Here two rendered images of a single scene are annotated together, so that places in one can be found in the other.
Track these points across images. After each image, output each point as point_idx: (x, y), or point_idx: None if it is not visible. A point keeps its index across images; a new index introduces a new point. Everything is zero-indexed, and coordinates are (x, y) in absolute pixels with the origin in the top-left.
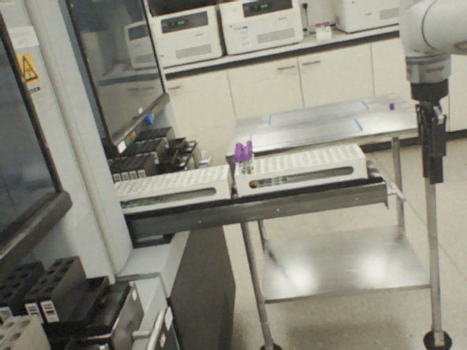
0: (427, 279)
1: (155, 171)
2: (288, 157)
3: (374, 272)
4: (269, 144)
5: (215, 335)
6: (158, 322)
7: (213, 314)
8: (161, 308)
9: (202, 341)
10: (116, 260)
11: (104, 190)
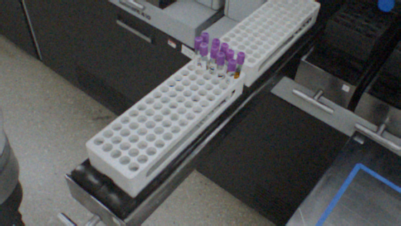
0: None
1: (358, 53)
2: (200, 112)
3: None
4: (341, 190)
5: (271, 183)
6: (134, 2)
7: (285, 183)
8: (182, 37)
9: (236, 139)
10: (225, 6)
11: None
